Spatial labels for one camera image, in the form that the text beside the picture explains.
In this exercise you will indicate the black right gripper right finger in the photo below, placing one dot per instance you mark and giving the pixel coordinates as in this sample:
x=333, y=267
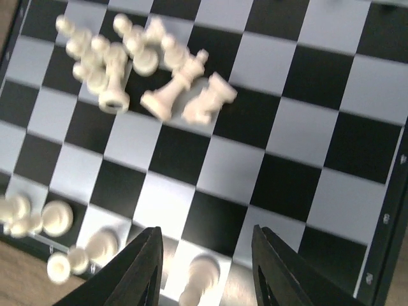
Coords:
x=282, y=277

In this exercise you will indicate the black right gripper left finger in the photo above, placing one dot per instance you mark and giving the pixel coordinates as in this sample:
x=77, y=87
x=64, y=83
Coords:
x=133, y=277

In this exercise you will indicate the white chess rook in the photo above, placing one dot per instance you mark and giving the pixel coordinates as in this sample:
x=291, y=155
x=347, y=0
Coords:
x=100, y=249

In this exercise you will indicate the white chess piece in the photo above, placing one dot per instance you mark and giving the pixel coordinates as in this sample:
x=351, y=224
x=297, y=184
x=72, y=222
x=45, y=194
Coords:
x=204, y=273

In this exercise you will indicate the white chess pawn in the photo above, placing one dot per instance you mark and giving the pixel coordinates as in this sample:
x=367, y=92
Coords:
x=18, y=221

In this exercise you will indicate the black white chess board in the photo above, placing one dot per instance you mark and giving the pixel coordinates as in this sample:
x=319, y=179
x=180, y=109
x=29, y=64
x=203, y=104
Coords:
x=314, y=146

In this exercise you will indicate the white chess king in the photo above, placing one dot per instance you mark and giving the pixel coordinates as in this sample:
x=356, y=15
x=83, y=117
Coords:
x=160, y=101

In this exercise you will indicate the white chess queen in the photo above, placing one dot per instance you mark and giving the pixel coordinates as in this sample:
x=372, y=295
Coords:
x=114, y=99

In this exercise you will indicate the white chess knight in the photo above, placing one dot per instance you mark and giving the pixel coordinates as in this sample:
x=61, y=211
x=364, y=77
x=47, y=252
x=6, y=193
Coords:
x=199, y=110

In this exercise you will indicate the pile of white chess pieces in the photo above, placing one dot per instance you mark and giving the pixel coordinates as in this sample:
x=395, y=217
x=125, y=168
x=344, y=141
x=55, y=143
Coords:
x=95, y=52

